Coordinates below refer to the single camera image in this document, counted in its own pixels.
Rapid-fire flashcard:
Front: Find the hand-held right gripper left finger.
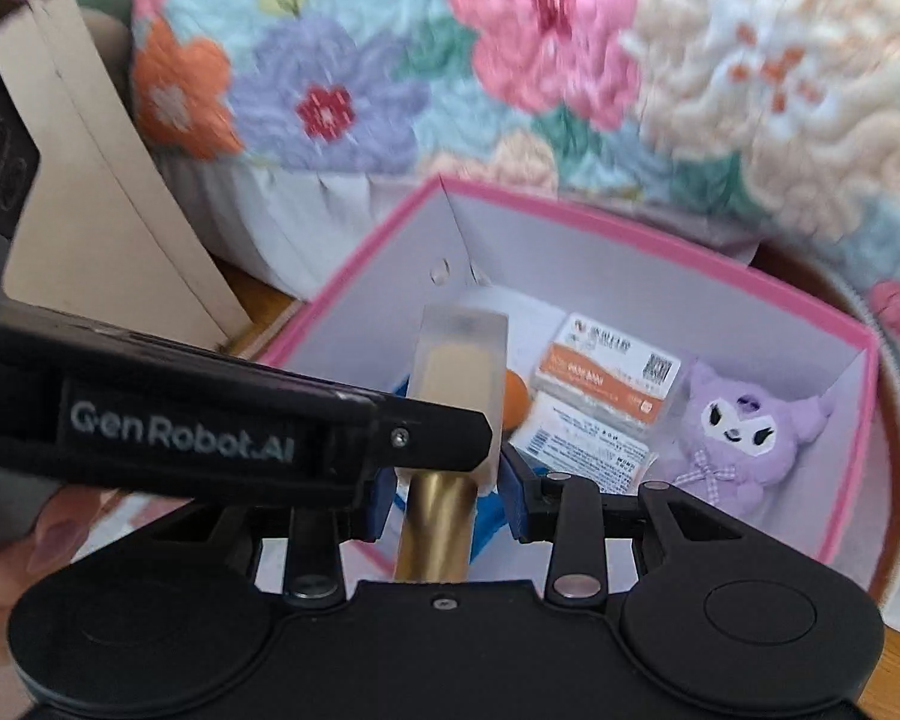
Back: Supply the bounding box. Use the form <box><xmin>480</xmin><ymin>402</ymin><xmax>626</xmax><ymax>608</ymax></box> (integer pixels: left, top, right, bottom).
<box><xmin>146</xmin><ymin>465</ymin><xmax>400</xmax><ymax>607</ymax></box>

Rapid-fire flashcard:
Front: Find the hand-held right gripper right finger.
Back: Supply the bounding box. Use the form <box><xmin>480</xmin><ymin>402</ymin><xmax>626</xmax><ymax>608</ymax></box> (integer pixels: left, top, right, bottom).
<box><xmin>499</xmin><ymin>446</ymin><xmax>745</xmax><ymax>605</ymax></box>

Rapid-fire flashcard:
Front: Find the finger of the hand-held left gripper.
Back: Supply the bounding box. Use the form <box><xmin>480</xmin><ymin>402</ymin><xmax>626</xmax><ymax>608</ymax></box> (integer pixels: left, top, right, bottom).
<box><xmin>375</xmin><ymin>396</ymin><xmax>494</xmax><ymax>470</ymax></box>

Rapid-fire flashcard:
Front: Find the blue wet wipes packet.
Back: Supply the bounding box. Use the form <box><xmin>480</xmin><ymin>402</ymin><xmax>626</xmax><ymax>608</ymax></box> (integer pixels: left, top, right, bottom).
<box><xmin>390</xmin><ymin>379</ymin><xmax>522</xmax><ymax>563</ymax></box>

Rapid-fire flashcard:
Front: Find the gold perfume bottle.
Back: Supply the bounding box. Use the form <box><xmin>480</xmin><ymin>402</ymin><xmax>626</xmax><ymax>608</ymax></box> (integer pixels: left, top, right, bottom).
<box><xmin>394</xmin><ymin>304</ymin><xmax>511</xmax><ymax>583</ymax></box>

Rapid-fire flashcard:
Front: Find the orange ball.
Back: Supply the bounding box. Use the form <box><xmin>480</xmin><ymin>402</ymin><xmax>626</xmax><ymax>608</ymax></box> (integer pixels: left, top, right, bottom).
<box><xmin>501</xmin><ymin>371</ymin><xmax>531</xmax><ymax>436</ymax></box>

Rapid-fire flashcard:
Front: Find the white medicine box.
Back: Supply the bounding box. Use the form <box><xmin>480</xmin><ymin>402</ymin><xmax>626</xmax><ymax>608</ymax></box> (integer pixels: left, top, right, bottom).
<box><xmin>510</xmin><ymin>390</ymin><xmax>657</xmax><ymax>497</ymax></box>

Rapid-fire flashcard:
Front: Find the clear orange-label plastic box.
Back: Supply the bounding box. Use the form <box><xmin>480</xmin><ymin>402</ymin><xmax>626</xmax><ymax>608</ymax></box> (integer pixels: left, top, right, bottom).
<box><xmin>532</xmin><ymin>311</ymin><xmax>683</xmax><ymax>436</ymax></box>

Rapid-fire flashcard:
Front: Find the purple plush toy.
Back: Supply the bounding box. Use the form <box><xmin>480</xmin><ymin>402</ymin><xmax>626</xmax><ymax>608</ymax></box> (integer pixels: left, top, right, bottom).
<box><xmin>649</xmin><ymin>360</ymin><xmax>835</xmax><ymax>520</ymax></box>

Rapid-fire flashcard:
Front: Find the pink cardboard box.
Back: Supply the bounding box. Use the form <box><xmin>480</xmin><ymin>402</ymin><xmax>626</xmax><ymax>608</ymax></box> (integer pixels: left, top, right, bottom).
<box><xmin>255</xmin><ymin>172</ymin><xmax>882</xmax><ymax>571</ymax></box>

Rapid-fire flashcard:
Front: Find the person's left hand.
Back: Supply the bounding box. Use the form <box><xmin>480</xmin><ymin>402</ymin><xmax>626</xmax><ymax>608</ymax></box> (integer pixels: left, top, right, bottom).
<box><xmin>0</xmin><ymin>487</ymin><xmax>95</xmax><ymax>680</ymax></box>

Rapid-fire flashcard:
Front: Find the beige wooden cabinet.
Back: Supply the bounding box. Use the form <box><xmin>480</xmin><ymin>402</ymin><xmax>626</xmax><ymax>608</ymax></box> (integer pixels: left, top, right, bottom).
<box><xmin>0</xmin><ymin>0</ymin><xmax>254</xmax><ymax>353</ymax></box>

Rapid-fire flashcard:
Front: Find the checkered rug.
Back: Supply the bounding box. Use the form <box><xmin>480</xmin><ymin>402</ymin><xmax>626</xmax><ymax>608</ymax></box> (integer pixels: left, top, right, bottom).
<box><xmin>742</xmin><ymin>240</ymin><xmax>900</xmax><ymax>608</ymax></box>

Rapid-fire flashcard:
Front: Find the floral quilt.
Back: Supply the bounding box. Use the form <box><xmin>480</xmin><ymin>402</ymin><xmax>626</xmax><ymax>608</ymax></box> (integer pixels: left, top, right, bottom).
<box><xmin>131</xmin><ymin>0</ymin><xmax>900</xmax><ymax>361</ymax></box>

